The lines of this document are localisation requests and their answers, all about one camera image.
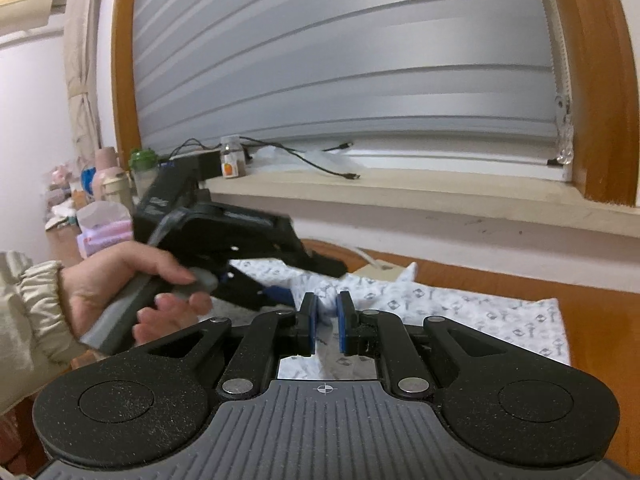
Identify bottle with orange label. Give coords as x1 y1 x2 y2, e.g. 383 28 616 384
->
220 135 247 180

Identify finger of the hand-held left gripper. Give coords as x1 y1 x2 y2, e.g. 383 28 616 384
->
291 239 349 279
219 260 297 312

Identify person's left hand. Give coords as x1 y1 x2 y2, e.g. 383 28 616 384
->
59 240 214 348

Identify grey window blind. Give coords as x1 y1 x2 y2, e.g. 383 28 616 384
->
132 0 564 162

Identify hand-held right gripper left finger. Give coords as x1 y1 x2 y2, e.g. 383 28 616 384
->
150 292 318 402

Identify black box with blue label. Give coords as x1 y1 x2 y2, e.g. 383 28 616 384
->
160 152 224 187

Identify white patterned pants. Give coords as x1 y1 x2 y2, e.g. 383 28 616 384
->
227 257 573 382

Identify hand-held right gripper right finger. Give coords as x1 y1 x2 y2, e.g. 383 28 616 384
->
337 290 506 402

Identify clear blind cord weight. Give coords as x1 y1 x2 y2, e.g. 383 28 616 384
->
554 92 574 167

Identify white power strip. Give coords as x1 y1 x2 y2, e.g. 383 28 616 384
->
350 245 409 282

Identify pink tissue packet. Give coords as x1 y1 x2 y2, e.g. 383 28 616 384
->
75 202 135 259

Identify beige curtain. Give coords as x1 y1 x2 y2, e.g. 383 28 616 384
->
62 0 104 162

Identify wooden window frame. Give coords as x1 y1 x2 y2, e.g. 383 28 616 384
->
110 0 640 208

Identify green-lidded bottle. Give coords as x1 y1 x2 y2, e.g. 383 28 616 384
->
129 147 161 197

